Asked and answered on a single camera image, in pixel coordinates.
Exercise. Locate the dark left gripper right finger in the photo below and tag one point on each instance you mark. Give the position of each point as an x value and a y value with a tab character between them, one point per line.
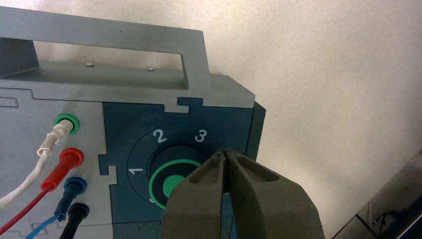
270	211

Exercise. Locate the green rotary knob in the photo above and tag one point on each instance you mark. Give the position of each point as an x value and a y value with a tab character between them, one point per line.
159	184

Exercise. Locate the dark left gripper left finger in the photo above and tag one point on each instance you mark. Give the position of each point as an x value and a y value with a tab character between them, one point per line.
194	211

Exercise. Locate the grey and teal control box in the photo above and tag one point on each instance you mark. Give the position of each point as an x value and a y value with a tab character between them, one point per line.
132	115

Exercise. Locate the dark metal frame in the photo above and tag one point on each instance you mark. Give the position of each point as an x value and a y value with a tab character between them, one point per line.
392	214

